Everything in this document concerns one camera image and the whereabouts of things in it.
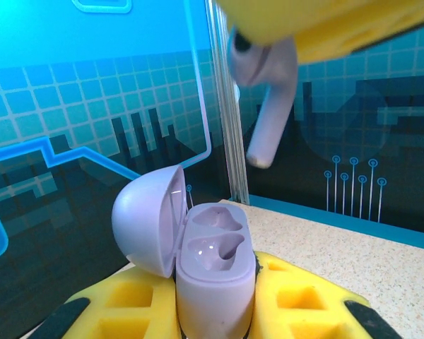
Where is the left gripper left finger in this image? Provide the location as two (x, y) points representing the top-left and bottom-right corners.
(31, 268), (180, 339)

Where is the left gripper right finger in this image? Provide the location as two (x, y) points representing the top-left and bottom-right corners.
(249, 251), (400, 339)

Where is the purple wireless earbud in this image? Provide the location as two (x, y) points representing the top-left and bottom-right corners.
(227, 26), (300, 169)

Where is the purple earbud charging case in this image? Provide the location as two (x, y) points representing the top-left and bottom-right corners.
(111, 165), (257, 339)

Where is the right blue table border strip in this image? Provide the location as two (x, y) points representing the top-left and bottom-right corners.
(248, 194), (424, 250)

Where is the right aluminium frame post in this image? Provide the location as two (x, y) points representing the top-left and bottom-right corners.
(208, 0), (252, 207)

